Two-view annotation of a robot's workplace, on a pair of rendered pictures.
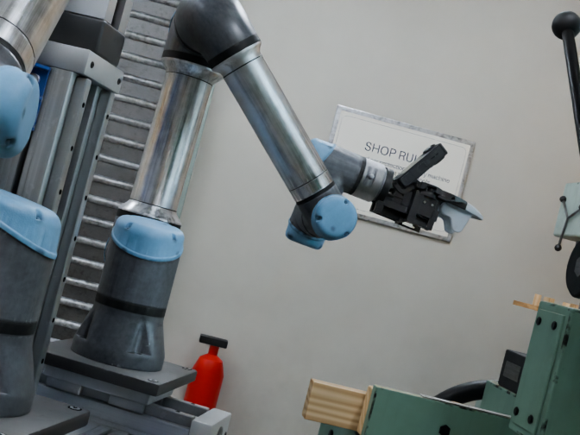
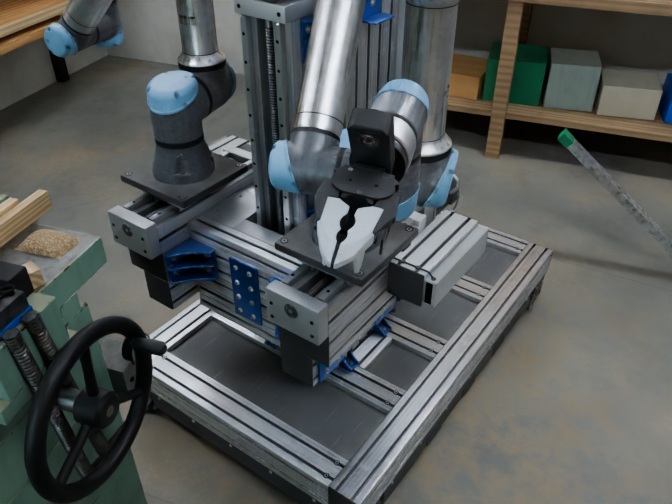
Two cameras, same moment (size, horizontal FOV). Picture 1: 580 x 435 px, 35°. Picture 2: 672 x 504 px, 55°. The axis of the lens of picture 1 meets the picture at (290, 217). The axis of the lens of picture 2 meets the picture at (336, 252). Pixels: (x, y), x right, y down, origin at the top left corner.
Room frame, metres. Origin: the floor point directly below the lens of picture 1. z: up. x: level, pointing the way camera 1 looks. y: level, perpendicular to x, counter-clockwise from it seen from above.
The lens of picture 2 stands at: (1.98, -0.81, 1.60)
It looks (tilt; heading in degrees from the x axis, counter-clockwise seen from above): 36 degrees down; 116
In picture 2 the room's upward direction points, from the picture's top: straight up
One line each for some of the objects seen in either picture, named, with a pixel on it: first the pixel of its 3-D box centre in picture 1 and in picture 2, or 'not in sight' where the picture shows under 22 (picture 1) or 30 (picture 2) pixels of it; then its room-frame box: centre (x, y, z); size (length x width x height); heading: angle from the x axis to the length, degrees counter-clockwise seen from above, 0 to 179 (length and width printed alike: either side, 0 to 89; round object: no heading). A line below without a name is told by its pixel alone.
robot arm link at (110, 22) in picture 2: not in sight; (101, 23); (0.75, 0.39, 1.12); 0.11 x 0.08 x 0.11; 95
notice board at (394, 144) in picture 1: (394, 173); not in sight; (4.05, -0.40, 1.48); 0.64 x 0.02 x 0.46; 95
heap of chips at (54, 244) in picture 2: not in sight; (47, 240); (1.07, -0.16, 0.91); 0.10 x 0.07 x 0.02; 8
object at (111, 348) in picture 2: not in sight; (113, 365); (1.12, -0.14, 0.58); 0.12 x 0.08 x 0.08; 8
